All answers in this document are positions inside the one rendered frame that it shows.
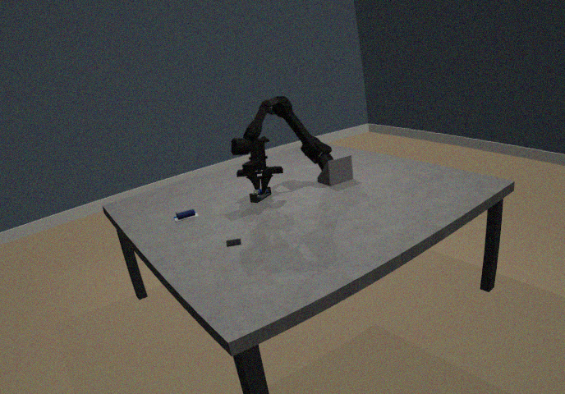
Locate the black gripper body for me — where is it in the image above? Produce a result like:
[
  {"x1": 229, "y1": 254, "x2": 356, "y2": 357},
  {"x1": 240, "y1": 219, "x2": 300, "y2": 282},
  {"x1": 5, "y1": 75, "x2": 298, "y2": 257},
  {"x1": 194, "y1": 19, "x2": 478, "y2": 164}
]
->
[{"x1": 237, "y1": 153, "x2": 283, "y2": 177}]

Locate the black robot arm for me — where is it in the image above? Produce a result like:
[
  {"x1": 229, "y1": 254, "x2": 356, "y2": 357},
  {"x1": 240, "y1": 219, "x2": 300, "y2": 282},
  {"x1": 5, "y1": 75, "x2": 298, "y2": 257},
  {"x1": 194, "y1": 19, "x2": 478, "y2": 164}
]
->
[{"x1": 231, "y1": 96, "x2": 333, "y2": 173}]

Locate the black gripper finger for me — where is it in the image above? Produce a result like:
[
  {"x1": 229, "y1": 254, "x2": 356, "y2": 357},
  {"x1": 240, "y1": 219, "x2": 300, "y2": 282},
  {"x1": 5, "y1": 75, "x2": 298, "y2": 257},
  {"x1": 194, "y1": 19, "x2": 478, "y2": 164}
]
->
[
  {"x1": 259, "y1": 175, "x2": 273, "y2": 194},
  {"x1": 247, "y1": 176, "x2": 260, "y2": 190}
]

